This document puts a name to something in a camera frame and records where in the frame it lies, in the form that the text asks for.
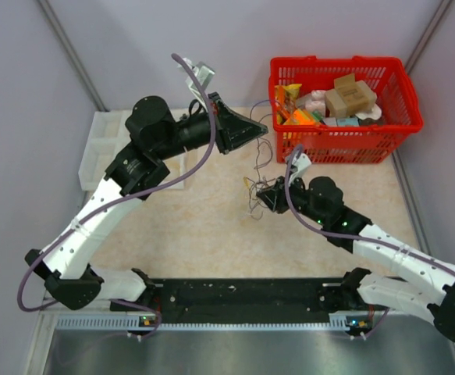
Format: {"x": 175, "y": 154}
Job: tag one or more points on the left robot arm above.
{"x": 162, "y": 152}

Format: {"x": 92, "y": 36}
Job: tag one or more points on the orange snack packet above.
{"x": 301, "y": 117}

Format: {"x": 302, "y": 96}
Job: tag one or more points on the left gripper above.
{"x": 232, "y": 130}

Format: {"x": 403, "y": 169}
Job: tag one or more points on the red plastic shopping basket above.
{"x": 366, "y": 137}

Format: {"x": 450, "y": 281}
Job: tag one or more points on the pink white package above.
{"x": 315, "y": 101}

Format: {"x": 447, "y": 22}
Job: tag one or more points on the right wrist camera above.
{"x": 298, "y": 165}

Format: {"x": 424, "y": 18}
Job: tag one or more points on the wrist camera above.
{"x": 203, "y": 73}
{"x": 298, "y": 165}

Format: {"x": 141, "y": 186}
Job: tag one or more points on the brown cardboard box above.
{"x": 348, "y": 102}

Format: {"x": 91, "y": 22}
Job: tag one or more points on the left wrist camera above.
{"x": 203, "y": 73}

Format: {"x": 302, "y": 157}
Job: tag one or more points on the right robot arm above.
{"x": 424, "y": 287}

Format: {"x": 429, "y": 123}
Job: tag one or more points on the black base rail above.
{"x": 250, "y": 300}

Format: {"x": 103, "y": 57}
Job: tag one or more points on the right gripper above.
{"x": 274, "y": 197}

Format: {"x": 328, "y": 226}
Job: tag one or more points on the yellow snack bag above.
{"x": 285, "y": 99}

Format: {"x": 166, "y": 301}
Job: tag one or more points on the white foam compartment tray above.
{"x": 107, "y": 137}

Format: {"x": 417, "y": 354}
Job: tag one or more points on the small open cardboard box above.
{"x": 345, "y": 82}

